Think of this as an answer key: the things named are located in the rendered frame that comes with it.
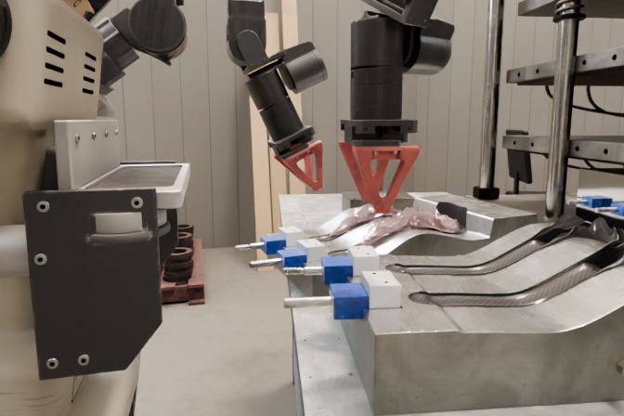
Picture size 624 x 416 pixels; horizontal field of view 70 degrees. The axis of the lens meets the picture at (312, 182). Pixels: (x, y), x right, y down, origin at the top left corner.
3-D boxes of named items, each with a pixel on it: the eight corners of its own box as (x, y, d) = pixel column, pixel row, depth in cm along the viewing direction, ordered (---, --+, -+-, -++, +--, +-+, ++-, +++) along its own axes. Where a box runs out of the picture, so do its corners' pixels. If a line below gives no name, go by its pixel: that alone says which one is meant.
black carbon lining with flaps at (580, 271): (414, 323, 51) (417, 243, 50) (380, 275, 67) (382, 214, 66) (692, 311, 54) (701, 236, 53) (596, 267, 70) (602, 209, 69)
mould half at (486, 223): (312, 303, 74) (312, 238, 72) (266, 258, 98) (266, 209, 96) (533, 265, 93) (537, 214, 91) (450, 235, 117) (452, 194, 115)
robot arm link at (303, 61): (228, 45, 75) (231, 35, 66) (289, 17, 76) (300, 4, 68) (261, 110, 77) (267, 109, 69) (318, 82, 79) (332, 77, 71)
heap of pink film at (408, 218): (364, 254, 81) (365, 212, 80) (324, 232, 97) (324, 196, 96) (476, 240, 91) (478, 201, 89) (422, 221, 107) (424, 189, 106)
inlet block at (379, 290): (284, 334, 50) (284, 289, 49) (283, 315, 55) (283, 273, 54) (399, 330, 51) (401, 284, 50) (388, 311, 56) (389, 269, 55)
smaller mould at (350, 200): (349, 222, 132) (350, 199, 131) (342, 212, 146) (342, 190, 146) (415, 221, 134) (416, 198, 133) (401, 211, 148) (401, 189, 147)
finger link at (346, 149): (390, 197, 57) (391, 123, 56) (407, 208, 50) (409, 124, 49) (337, 198, 57) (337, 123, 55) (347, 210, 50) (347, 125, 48)
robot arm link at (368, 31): (339, 14, 49) (378, 4, 44) (383, 21, 53) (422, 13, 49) (339, 79, 50) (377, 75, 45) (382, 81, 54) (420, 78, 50)
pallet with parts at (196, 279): (59, 318, 249) (54, 251, 243) (104, 259, 354) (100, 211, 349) (204, 305, 266) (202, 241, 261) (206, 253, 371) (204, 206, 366)
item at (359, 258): (283, 296, 61) (283, 258, 60) (282, 283, 65) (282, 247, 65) (378, 293, 62) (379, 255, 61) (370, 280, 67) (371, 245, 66)
